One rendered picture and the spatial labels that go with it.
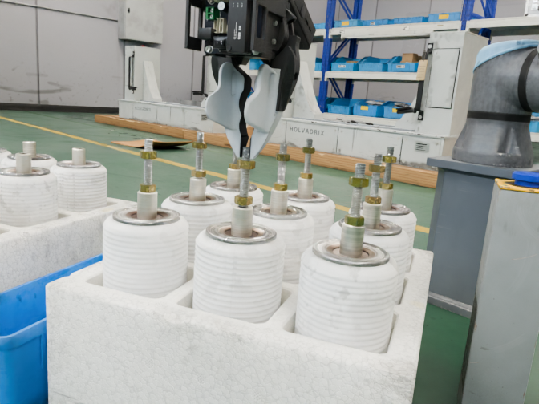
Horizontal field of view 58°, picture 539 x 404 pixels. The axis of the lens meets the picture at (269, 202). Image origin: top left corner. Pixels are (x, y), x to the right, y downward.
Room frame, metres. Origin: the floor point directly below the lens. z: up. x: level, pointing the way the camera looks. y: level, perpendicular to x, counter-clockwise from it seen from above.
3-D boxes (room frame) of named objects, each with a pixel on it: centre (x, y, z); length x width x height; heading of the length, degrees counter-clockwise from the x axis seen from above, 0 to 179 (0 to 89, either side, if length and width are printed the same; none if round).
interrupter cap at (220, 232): (0.49, 0.03, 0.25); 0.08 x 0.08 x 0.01
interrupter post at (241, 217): (0.49, 0.03, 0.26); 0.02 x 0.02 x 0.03
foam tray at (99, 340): (0.61, -0.01, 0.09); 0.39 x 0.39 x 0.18; 70
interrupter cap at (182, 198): (0.65, 0.10, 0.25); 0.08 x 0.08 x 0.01
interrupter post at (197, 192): (0.65, 0.10, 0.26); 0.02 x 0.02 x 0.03
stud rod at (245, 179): (0.49, 0.03, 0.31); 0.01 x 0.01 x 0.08
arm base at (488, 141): (0.98, -0.44, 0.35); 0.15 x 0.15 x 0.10
